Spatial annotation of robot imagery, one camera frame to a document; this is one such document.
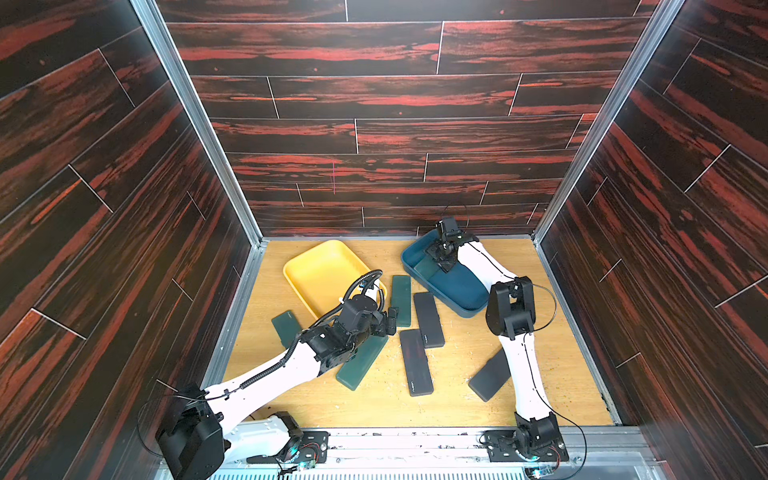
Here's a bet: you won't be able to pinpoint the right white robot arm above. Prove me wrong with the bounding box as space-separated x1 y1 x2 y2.
414 217 567 462

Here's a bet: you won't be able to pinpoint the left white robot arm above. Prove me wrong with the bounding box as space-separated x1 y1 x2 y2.
155 294 399 479

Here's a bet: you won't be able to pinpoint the black pencil case upper middle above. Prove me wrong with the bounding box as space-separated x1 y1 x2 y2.
413 292 446 348

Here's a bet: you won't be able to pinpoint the black pencil case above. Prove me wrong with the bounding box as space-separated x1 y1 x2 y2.
468 349 511 402
399 329 434 397
413 292 446 348

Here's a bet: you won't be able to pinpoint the teal plastic storage tray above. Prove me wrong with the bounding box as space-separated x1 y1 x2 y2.
401 229 489 318

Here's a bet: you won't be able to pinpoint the black pencil case lower middle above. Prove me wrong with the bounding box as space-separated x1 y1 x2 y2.
399 329 434 397

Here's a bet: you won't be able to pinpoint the yellow plastic storage tray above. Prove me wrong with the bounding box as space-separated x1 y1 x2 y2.
283 240 370 319

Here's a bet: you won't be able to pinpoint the black pencil case right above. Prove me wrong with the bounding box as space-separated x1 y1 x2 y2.
468 349 511 402

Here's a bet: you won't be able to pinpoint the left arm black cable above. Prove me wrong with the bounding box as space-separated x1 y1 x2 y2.
203 269 385 403

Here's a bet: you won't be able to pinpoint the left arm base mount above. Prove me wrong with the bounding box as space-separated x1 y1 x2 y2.
246 412 330 469

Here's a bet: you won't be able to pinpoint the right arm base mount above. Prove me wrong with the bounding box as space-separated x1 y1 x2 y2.
479 429 570 463

